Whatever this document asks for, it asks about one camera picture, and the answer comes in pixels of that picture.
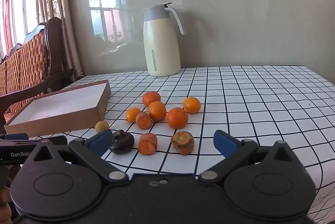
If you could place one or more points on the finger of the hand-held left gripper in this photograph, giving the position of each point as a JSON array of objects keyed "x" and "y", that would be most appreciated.
[
  {"x": 59, "y": 140},
  {"x": 15, "y": 136}
]

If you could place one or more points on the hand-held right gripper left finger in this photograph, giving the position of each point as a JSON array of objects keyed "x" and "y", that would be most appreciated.
[{"x": 100, "y": 141}]

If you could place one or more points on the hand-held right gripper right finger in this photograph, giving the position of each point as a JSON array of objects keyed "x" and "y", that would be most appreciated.
[{"x": 225, "y": 142}]

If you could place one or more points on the small yellow round fruit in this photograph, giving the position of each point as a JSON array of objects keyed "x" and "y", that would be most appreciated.
[{"x": 102, "y": 126}]

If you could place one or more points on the dark shrivelled fruit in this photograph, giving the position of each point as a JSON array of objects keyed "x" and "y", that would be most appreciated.
[{"x": 123, "y": 142}]

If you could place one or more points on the brown cardboard box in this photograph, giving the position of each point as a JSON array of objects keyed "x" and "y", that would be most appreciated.
[{"x": 60, "y": 103}]

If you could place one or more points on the small yellowish orange tangerine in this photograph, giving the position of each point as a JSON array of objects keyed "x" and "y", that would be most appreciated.
[{"x": 132, "y": 114}]

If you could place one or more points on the brown-topped carrot piece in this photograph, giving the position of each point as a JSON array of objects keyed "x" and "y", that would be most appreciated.
[{"x": 183, "y": 142}]

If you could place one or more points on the orange carrot piece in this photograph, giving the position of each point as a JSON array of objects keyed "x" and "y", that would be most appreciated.
[
  {"x": 144, "y": 121},
  {"x": 148, "y": 144}
]

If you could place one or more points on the large deep orange tangerine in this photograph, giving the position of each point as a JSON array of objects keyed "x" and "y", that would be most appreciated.
[{"x": 177, "y": 117}]

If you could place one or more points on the person's left hand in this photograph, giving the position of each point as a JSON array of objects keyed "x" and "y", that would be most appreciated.
[{"x": 4, "y": 200}]

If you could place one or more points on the white black-grid tablecloth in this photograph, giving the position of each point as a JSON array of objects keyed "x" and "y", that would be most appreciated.
[{"x": 248, "y": 108}]

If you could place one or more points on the wooden sofa with woven cushion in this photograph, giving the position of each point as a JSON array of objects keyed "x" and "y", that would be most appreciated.
[{"x": 26, "y": 61}]

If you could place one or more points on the cream and grey thermos jug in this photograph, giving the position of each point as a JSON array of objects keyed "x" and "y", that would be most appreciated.
[{"x": 162, "y": 43}]

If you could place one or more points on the red-framed window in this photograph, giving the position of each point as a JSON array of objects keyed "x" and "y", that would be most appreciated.
[{"x": 19, "y": 4}]

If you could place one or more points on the beige embroidered curtain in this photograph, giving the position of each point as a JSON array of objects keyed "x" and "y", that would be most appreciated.
[{"x": 60, "y": 4}]

